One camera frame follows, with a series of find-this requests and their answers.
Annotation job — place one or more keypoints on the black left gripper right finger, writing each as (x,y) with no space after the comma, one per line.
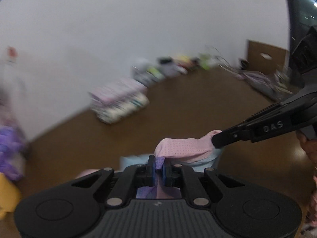
(169,175)

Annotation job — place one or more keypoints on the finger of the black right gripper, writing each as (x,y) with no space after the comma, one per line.
(296,113)

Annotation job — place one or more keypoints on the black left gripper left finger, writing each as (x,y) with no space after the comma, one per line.
(146,173)

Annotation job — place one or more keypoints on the pink blue purple garment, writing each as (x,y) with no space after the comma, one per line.
(196,153)

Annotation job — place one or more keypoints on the person's hand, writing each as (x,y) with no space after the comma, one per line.
(309,146)

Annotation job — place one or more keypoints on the brown perforated board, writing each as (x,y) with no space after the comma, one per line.
(265,58)

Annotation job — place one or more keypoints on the folded cream green-flower cloth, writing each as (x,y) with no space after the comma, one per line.
(117,111)

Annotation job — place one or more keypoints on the folded pink floral cloth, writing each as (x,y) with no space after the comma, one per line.
(116,91)

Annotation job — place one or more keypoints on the lower purple tissue pack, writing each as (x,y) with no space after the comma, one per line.
(13,166)

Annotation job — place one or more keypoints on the purple tissue pack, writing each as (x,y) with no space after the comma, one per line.
(13,166)
(13,142)

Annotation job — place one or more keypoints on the yellow ceramic mug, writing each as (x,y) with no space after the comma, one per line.
(10,196)

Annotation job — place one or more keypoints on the upper purple tissue pack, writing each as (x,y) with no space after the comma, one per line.
(13,142)

